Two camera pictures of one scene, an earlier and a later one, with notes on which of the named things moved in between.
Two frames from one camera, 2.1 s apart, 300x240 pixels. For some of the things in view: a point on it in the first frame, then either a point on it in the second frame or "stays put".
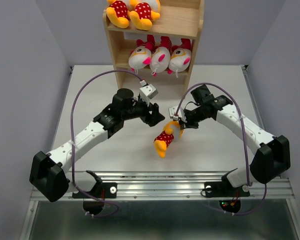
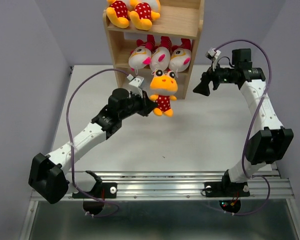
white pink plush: [181, 58] stays put
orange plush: [166, 137] → [163, 85]
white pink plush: [160, 58] stays put
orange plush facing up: [145, 11] stays put
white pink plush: [140, 56] stays put
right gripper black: [185, 125] → [202, 88]
